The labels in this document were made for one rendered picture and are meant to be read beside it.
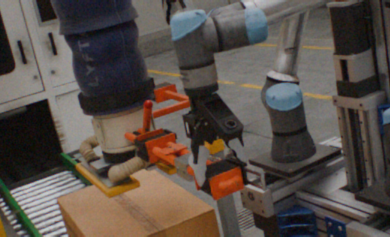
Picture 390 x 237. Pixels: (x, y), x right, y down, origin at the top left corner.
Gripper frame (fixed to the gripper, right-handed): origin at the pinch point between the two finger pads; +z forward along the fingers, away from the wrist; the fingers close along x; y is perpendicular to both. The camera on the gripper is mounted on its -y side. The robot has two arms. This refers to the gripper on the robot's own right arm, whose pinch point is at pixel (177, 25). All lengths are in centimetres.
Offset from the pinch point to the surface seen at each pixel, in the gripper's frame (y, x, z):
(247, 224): 86, 125, 153
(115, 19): -30.2, -22.1, -9.2
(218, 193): -39, -74, 26
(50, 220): -35, 124, 97
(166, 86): -2.6, 13.6, 21.6
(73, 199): -41, 36, 57
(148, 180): -13, 25, 57
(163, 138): -32, -40, 22
